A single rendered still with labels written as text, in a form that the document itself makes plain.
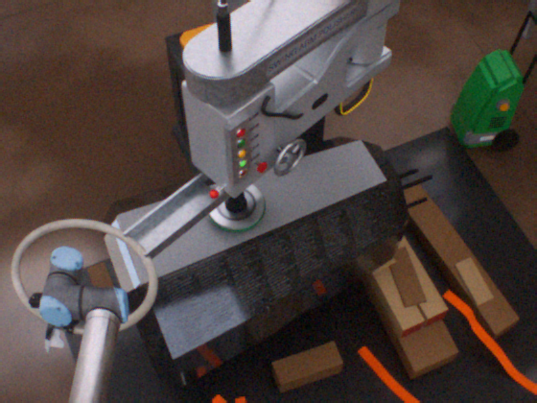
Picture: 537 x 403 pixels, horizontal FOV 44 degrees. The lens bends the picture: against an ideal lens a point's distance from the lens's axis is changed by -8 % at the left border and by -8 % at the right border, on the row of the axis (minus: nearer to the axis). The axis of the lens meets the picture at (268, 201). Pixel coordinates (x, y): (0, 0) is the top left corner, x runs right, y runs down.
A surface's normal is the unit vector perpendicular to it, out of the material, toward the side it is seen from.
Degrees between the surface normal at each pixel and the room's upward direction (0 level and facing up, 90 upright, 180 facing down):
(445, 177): 0
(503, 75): 34
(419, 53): 0
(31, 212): 0
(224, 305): 45
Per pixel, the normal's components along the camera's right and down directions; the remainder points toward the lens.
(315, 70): -0.46, -0.05
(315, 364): 0.00, -0.56
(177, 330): 0.31, 0.13
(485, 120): 0.18, 0.82
